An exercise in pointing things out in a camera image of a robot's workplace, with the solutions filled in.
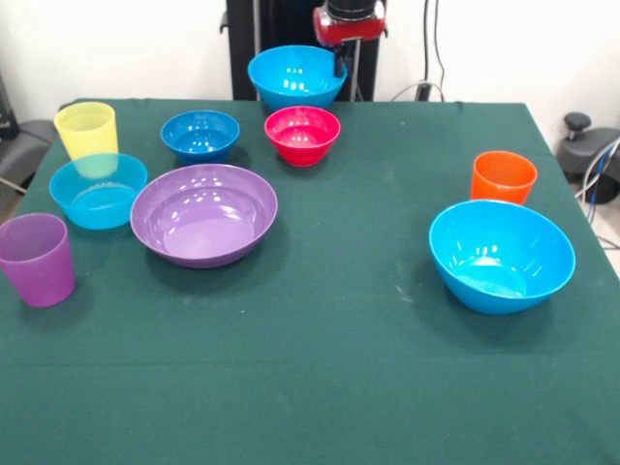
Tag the small dark blue bowl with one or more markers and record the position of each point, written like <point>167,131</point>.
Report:
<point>199,138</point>

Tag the translucent light blue bowl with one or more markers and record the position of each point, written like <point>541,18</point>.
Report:
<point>97,203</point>

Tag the large blue bowl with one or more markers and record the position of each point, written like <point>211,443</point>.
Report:
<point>501,261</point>
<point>295,77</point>

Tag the wide purple bowl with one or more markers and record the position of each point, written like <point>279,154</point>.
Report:
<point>203,223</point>

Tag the dark grey chair base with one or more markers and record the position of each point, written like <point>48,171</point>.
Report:
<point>586,155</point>

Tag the black power plug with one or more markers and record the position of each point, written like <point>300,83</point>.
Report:
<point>424,91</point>

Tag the purple cup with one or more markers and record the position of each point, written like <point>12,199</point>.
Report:
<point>39,266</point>

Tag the small red bowl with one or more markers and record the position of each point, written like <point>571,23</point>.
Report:
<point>302,138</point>

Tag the dark green tablecloth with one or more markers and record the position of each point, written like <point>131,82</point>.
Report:
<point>300,368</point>

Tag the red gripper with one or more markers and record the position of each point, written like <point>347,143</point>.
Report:
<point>351,28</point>

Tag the yellow cup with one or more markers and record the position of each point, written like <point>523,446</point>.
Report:
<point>87,128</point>

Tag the orange cup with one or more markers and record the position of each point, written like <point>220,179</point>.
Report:
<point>504,181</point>

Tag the grey padded chair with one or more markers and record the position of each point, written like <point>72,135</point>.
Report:
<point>21,145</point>

